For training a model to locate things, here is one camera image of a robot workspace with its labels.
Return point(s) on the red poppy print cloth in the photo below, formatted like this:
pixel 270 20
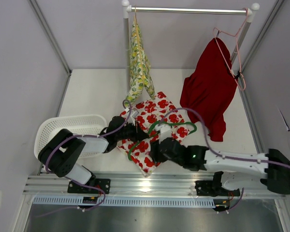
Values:
pixel 150 112

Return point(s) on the white metal clothes rack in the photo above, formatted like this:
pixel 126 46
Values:
pixel 127 9

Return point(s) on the white perforated plastic basket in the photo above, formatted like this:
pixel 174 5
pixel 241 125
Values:
pixel 89 126

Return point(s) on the white slotted cable duct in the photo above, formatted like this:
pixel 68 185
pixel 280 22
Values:
pixel 125 201

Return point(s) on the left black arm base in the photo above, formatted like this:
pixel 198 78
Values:
pixel 94 183

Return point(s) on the pink clothes hanger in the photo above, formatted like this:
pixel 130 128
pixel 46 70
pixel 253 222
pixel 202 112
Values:
pixel 238 39

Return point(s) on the red skirt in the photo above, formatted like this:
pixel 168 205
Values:
pixel 211 88

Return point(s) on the yellow clothes hanger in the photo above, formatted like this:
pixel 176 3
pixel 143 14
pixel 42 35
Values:
pixel 138 42

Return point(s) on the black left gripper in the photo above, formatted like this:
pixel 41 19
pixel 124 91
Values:
pixel 137 133

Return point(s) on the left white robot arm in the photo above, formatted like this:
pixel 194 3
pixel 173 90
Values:
pixel 60 154

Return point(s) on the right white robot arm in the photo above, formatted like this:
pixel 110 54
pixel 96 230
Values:
pixel 231 171

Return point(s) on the aluminium mounting rail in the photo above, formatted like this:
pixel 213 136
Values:
pixel 123 184

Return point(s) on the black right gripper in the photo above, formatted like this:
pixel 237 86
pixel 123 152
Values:
pixel 154 151

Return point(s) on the lemon print skirt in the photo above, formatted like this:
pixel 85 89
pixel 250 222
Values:
pixel 137 84

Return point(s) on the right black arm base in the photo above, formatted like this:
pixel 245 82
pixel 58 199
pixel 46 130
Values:
pixel 214 187

